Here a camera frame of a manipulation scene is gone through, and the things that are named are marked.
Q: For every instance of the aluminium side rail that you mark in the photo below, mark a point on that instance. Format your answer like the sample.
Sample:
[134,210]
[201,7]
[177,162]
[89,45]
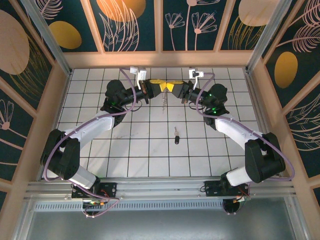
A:
[255,95]

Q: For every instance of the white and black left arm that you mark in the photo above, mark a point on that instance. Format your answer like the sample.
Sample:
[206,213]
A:
[92,127]

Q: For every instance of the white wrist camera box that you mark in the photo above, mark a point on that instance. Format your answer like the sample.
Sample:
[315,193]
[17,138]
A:
[194,73]
[142,74]

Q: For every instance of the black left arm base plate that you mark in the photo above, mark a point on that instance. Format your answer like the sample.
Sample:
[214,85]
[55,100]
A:
[110,188]

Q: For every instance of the small circuit board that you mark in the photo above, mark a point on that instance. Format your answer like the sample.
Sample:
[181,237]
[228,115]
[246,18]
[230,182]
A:
[240,199]
[93,202]

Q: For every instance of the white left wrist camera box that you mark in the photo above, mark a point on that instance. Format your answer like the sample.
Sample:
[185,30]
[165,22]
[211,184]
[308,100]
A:
[142,74]

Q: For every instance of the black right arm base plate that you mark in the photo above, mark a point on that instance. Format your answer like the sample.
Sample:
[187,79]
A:
[212,188]

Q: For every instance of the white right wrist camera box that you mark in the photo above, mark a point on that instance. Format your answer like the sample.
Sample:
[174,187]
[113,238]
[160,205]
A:
[194,73]

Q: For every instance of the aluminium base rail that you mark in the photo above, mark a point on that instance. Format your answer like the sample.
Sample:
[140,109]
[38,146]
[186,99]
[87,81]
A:
[160,190]

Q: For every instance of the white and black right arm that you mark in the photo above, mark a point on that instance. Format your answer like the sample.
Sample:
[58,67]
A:
[232,128]

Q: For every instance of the grey metal sheet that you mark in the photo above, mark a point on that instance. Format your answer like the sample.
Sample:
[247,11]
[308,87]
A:
[160,225]

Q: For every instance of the aluminium corner post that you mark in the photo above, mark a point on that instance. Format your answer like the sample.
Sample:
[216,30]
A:
[267,35]
[50,42]

